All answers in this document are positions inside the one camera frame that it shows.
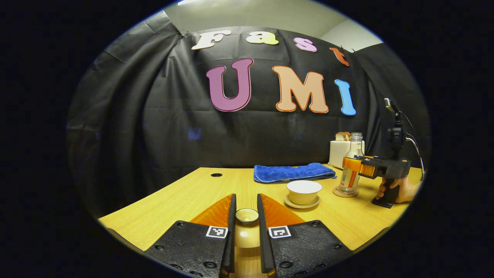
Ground round cork coaster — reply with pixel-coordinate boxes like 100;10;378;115
333;186;360;198

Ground clear glass water bottle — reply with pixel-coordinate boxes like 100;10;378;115
337;132;364;195

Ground cream ceramic saucer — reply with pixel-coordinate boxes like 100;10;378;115
284;194;321;209

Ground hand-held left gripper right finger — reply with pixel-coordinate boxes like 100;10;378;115
257;193;354;278

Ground black backdrop cloth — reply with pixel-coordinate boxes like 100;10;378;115
66;19;431;217

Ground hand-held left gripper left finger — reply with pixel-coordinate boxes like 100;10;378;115
145;193;237;278

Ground cream ceramic teacup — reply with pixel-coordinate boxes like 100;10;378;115
286;180;323;205

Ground blue folded towel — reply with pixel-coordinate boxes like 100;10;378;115
254;163;337;183

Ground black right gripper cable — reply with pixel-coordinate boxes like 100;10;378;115
399;110;425;182

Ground cream teacup lid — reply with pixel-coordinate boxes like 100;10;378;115
234;208;261;249

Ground white toaster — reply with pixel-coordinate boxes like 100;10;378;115
329;140;365;169

